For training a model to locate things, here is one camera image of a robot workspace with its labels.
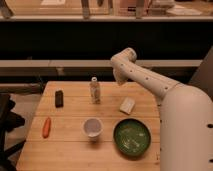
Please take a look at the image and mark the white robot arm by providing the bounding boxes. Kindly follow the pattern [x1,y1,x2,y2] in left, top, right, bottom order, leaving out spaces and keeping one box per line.
[110,48,213,171]

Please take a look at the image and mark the clear plastic bottle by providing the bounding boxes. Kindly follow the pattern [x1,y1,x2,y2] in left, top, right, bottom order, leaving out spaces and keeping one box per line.
[90,77,100,104]

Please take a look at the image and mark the white sponge block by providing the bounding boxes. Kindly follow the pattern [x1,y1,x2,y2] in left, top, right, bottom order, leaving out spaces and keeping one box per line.
[119,97,135,115]

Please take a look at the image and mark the white cup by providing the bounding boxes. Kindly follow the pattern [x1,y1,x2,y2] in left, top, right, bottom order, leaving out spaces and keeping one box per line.
[83,118,102,139]

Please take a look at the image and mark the black rectangular block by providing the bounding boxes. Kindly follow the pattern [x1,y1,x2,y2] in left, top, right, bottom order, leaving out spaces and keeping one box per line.
[55,90,64,108]

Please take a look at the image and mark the wooden table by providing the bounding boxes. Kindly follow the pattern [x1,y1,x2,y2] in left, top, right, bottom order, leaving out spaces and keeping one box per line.
[17,81,160,171]

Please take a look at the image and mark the green bowl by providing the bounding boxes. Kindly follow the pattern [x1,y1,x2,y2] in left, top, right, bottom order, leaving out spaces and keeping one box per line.
[113,118,151,157]

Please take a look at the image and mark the orange carrot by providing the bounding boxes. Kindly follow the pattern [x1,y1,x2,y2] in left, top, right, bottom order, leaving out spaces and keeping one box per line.
[42,117,51,138]

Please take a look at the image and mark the black office chair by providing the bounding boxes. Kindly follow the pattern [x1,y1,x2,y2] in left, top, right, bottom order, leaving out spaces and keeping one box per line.
[0,93,25,171]

